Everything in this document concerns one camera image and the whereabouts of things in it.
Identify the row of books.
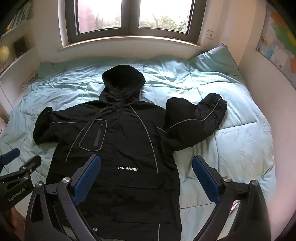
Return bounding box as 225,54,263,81
5,0,33,31

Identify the yellow globe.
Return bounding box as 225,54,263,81
0,46,10,68

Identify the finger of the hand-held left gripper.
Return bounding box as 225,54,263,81
0,155,42,189
0,148,21,165

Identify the light blue quilted blanket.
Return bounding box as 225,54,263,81
0,56,277,241

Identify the black hooded jacket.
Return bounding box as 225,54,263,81
33,65,228,241

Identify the colourful wall map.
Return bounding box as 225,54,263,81
255,4,296,91

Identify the white bookshelf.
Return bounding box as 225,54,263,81
0,0,40,116

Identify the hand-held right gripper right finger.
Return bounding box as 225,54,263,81
192,155,271,241

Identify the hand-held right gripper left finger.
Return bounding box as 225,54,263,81
24,154,102,241

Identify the dark box on shelf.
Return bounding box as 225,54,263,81
13,37,28,56

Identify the light blue pillow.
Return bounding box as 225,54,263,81
189,45,244,77

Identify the dark framed window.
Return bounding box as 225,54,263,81
65,0,202,46

